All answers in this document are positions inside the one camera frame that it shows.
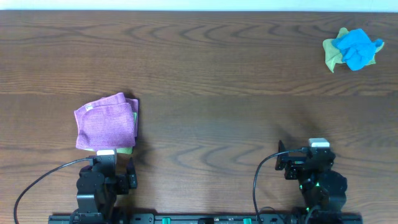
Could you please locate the blue microfiber cloth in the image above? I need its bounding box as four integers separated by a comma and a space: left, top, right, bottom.
331, 29, 384, 71

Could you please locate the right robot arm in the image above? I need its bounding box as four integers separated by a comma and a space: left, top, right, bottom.
275, 138, 348, 223

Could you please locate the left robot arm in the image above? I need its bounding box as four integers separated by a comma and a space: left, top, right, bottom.
69, 155, 137, 224

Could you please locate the folded green cloth under purple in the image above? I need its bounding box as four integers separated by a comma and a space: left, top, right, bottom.
76, 113, 137, 154

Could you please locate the crumpled green cloth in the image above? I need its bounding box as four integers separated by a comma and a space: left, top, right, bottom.
322, 27, 385, 73

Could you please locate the right black cable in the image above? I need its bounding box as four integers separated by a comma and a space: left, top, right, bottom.
252, 148, 308, 223

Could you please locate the black cable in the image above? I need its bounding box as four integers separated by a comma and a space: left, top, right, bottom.
13, 157, 94, 224
252, 148, 308, 223

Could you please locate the left black cable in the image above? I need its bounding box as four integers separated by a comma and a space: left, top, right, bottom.
13, 157, 94, 224

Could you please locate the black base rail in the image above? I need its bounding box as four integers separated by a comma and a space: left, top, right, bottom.
48, 212, 364, 224

